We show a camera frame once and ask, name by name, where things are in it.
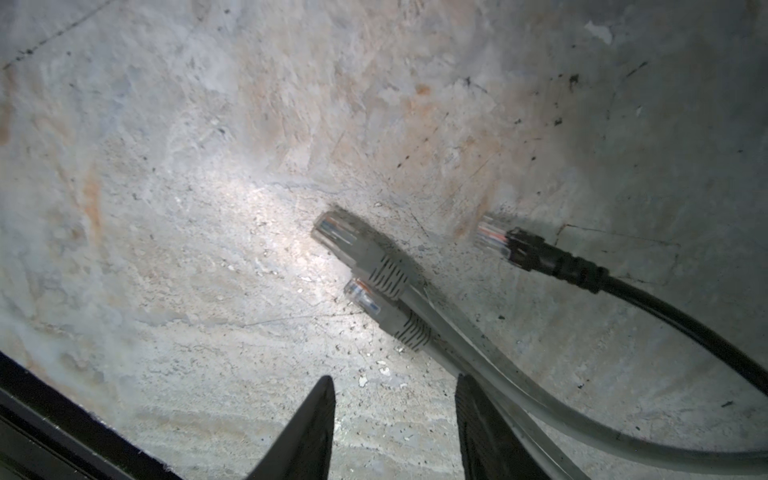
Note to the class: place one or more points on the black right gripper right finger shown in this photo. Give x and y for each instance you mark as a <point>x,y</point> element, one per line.
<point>489,448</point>

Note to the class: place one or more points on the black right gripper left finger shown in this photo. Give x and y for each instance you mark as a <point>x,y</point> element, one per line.
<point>303,450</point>

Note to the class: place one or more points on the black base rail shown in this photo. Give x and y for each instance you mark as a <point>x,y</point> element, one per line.
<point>45,435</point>

